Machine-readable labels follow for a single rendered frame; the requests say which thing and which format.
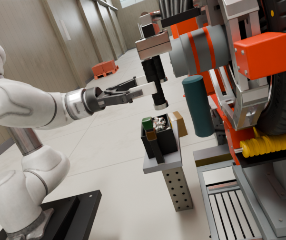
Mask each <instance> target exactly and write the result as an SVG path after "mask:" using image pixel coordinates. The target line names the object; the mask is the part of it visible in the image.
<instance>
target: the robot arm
mask: <svg viewBox="0 0 286 240"><path fill-rule="evenodd" d="M5 61H6V54H5V51H4V49H3V48H2V47H1V46H0V125H2V126H5V127H6V129H7V131H8V132H9V134H10V136H11V137H12V139H13V140H14V142H15V143H16V145H17V147H18V148H19V150H20V152H21V153H22V155H23V156H22V158H21V165H22V171H23V172H22V171H20V170H8V171H5V172H3V173H1V174H0V225H1V226H2V227H3V228H4V230H5V231H6V234H7V238H6V240H40V239H41V238H43V236H44V232H45V229H46V227H47V225H48V222H49V220H50V218H51V216H52V214H53V213H54V209H53V208H51V209H48V210H46V211H43V210H42V208H41V206H40V205H41V204H42V202H43V200H44V198H45V197H46V196H47V195H49V194H50V193H51V192H52V191H54V190H55V189H56V188H57V187H58V186H59V185H60V184H61V183H62V182H63V180H64V179H65V178H66V176H67V174H68V172H69V170H70V161H69V159H68V157H67V156H66V155H65V154H64V153H62V152H60V151H57V150H54V149H53V148H52V147H51V146H49V145H46V144H44V145H43V144H42V142H41V140H40V138H39V137H38V135H37V133H36V132H35V130H52V129H56V128H60V127H63V126H66V125H69V124H71V123H72V122H74V121H76V120H80V119H82V118H86V117H89V116H92V115H93V114H94V113H95V112H98V111H102V110H104V109H105V108H106V106H112V105H119V104H127V103H133V100H134V99H138V98H141V97H145V96H147V95H151V94H154V93H157V89H156V86H155V83H154V82H150V83H148V81H147V79H146V76H145V75H144V76H140V77H137V78H136V76H134V77H133V78H132V79H130V80H127V81H125V82H122V83H120V84H117V85H115V86H112V87H108V88H107V89H106V90H105V91H102V90H101V89H100V88H99V87H97V86H96V87H92V88H89V89H86V88H81V89H78V90H75V91H70V92H68V93H59V92H44V91H42V90H40V89H37V88H35V87H33V86H31V85H29V84H26V83H23V82H19V81H14V80H9V79H5V78H4V77H3V74H4V69H3V65H4V63H5ZM128 90H129V91H128Z"/></svg>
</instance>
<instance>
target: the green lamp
mask: <svg viewBox="0 0 286 240"><path fill-rule="evenodd" d="M142 125H143V128H144V130H149V129H152V128H154V122H153V119H152V117H151V116H150V117H146V118H143V119H142Z"/></svg>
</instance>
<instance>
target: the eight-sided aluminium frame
mask: <svg viewBox="0 0 286 240"><path fill-rule="evenodd" d="M217 1H218V3H219V5H220V9H221V12H222V16H223V19H224V23H225V26H226V31H227V38H228V43H229V48H230V54H231V59H232V64H233V70H234V76H235V81H236V91H237V97H235V95H234V93H233V91H232V89H231V86H230V83H229V80H228V78H227V75H226V72H225V69H224V67H223V66H222V67H218V68H215V69H218V71H219V74H220V77H221V79H222V82H223V85H224V88H225V90H226V93H227V95H224V96H223V95H222V92H221V89H220V86H219V83H218V81H217V78H216V75H215V72H214V70H215V69H212V70H208V72H209V75H210V78H211V81H212V84H213V87H214V90H215V92H216V95H217V100H218V104H219V106H220V108H221V111H223V112H224V114H225V115H226V117H227V119H228V120H229V122H230V123H231V125H232V128H233V129H235V131H238V130H244V129H248V128H252V127H255V125H257V120H258V118H259V116H260V114H261V112H262V110H263V108H264V105H265V103H266V102H268V97H269V84H268V82H267V78H266V77H263V78H259V79H256V80H249V81H247V77H246V76H244V75H243V74H241V73H239V72H238V69H237V61H236V56H235V51H234V42H236V41H239V40H241V37H240V30H239V24H238V22H240V21H243V20H244V22H245V28H246V35H247V38H249V37H252V36H255V35H258V34H261V30H260V23H259V16H258V11H259V5H258V2H257V0H217ZM200 12H201V15H199V16H197V17H195V18H196V23H197V26H198V29H200V28H203V27H204V26H203V24H204V23H207V24H208V20H207V14H206V10H205V7H202V8H200ZM230 107H233V108H234V111H232V109H231V108H230Z"/></svg>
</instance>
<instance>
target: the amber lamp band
mask: <svg viewBox="0 0 286 240"><path fill-rule="evenodd" d="M146 137H147V139H148V141H151V140H156V139H157V138H158V134H157V131H156V128H155V127H154V130H153V131H149V132H146Z"/></svg>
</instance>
